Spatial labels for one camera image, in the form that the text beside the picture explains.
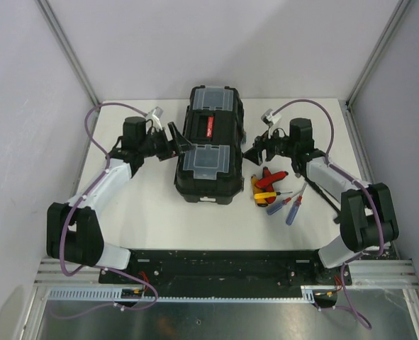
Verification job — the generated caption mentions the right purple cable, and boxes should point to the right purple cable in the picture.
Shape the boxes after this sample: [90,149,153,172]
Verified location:
[272,98,386,330]

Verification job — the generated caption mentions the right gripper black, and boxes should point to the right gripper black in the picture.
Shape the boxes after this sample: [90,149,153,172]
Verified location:
[242,124,297,166]

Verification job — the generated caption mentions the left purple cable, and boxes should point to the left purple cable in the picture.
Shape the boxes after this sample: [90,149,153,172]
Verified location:
[49,102,159,319]

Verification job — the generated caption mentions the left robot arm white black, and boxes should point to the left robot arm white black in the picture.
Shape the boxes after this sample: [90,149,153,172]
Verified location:
[46,115,194,283]

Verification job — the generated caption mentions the aluminium frame post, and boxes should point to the aluminium frame post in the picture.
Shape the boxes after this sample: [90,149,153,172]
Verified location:
[35,0,101,109]
[345,0,414,107]

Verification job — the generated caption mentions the left aluminium frame post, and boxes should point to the left aluminium frame post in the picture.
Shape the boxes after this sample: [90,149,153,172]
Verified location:
[35,0,101,109]

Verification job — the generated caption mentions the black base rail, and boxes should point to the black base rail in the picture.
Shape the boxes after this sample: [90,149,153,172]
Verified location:
[99,250,352,298]

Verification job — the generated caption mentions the blue screwdriver left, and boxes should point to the blue screwdriver left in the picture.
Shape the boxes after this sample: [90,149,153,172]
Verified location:
[266,191,300,215]

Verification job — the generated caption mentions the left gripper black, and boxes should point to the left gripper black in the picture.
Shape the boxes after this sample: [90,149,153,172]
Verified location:
[139,123,195,162]

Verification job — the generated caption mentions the grey slotted cable duct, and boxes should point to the grey slotted cable duct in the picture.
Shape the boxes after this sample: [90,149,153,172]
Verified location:
[47,286,335,303]

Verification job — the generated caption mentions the blue screwdriver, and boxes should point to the blue screwdriver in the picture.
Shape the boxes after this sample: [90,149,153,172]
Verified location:
[266,191,300,215]
[286,182,307,226]

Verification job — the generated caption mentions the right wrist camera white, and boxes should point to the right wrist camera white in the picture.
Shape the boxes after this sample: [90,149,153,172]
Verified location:
[261,109,281,128]

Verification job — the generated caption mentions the claw hammer black handle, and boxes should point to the claw hammer black handle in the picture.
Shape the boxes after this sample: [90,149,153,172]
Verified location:
[294,173,340,225]

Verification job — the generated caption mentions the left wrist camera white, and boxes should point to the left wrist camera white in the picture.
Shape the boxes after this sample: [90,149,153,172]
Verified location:
[145,106,163,125]

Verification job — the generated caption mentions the yellow utility knife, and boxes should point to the yellow utility knife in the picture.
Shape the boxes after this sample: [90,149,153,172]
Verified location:
[249,172,280,207]

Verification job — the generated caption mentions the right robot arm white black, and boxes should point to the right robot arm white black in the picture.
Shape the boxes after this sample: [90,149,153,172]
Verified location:
[244,118,399,284]

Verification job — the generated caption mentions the purple cable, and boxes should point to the purple cable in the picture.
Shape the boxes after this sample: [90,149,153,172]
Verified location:
[272,98,386,330]
[49,102,159,319]

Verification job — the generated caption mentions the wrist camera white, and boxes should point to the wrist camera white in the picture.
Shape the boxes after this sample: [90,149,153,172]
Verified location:
[261,109,281,128]
[145,106,163,125]

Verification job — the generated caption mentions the black plastic toolbox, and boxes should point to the black plastic toolbox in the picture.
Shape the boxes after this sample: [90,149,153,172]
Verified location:
[174,86,245,205]

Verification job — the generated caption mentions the blue screwdriver right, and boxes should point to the blue screwdriver right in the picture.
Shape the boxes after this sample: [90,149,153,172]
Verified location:
[286,182,307,226]

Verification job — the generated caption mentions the red handled pliers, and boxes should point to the red handled pliers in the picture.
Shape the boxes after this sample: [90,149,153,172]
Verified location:
[255,166,289,192]

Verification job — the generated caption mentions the right aluminium frame post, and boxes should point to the right aluminium frame post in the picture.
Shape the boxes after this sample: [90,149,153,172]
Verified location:
[345,0,414,107]

